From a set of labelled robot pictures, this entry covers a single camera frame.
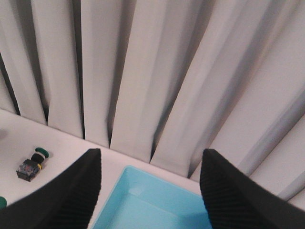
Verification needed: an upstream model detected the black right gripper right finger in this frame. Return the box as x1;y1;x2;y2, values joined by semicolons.
200;149;305;229

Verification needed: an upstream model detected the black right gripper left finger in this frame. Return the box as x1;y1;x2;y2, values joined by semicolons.
0;148;101;229

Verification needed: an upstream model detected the light blue plastic box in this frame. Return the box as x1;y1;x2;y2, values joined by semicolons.
92;166;212;229

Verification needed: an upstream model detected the green push button far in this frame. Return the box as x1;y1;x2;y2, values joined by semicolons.
16;147;50;182

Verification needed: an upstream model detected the green push button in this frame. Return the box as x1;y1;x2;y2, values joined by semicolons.
16;147;50;182
0;196;7;209

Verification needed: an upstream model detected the green push button near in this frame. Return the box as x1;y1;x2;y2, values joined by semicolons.
0;196;7;209

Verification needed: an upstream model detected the grey pleated curtain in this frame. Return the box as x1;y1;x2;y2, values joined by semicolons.
0;0;305;208

